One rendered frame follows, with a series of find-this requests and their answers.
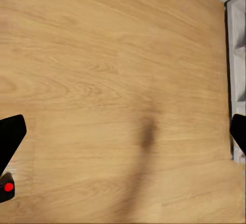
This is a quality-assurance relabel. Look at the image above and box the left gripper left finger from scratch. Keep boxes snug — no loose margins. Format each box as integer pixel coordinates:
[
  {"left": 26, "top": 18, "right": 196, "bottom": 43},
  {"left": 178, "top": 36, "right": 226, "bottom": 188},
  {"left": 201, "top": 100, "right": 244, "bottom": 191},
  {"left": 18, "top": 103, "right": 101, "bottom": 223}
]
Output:
[{"left": 0, "top": 114, "right": 27, "bottom": 176}]

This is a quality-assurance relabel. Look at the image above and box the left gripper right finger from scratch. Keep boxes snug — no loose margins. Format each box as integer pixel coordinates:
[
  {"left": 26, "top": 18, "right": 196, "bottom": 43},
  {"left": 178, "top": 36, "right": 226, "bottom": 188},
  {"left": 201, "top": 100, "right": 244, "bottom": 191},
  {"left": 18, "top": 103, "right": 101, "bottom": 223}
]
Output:
[{"left": 230, "top": 114, "right": 246, "bottom": 156}]

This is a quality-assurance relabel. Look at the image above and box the digital camera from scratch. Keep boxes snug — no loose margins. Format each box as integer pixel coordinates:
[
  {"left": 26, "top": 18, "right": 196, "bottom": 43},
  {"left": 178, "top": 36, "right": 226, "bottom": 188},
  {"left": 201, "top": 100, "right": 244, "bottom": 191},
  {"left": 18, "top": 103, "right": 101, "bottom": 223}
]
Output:
[{"left": 0, "top": 176, "right": 15, "bottom": 203}]

